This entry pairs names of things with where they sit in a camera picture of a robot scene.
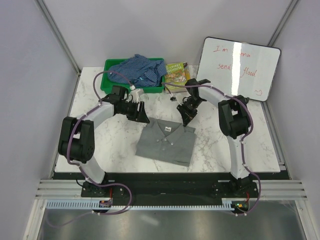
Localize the yellow book underneath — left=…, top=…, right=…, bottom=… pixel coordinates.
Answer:
left=183, top=62, right=191, bottom=81

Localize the white slotted cable duct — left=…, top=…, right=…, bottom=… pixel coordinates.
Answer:
left=46, top=197, right=261, bottom=211

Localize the green paperback book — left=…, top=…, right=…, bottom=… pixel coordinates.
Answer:
left=164, top=62, right=187, bottom=86

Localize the blue checked shirt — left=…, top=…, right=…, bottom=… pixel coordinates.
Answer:
left=107, top=54, right=167, bottom=88

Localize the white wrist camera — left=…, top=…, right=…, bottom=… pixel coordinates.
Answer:
left=170, top=95, right=177, bottom=102
left=129, top=88, right=145, bottom=103

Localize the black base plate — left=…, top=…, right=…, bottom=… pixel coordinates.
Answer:
left=52, top=171, right=292, bottom=208

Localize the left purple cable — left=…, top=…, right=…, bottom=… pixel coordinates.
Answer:
left=66, top=70, right=136, bottom=228

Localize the green plastic bin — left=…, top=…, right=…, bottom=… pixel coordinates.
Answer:
left=100, top=58, right=165, bottom=94

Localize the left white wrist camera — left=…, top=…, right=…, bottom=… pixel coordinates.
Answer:
left=129, top=88, right=145, bottom=103

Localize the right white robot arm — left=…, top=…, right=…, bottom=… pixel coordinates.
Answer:
left=177, top=78, right=254, bottom=197

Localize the grey long sleeve shirt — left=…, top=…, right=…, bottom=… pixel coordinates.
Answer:
left=135, top=118, right=197, bottom=167

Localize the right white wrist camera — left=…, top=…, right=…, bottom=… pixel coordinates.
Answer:
left=170, top=95, right=177, bottom=102

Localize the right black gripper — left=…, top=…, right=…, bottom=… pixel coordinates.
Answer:
left=177, top=97, right=204, bottom=127

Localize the white dry-erase board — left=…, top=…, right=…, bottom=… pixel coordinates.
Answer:
left=196, top=37, right=281, bottom=102

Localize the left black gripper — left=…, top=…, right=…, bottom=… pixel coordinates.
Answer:
left=118, top=100, right=150, bottom=124

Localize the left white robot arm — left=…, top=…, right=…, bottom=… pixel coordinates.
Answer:
left=58, top=85, right=150, bottom=197

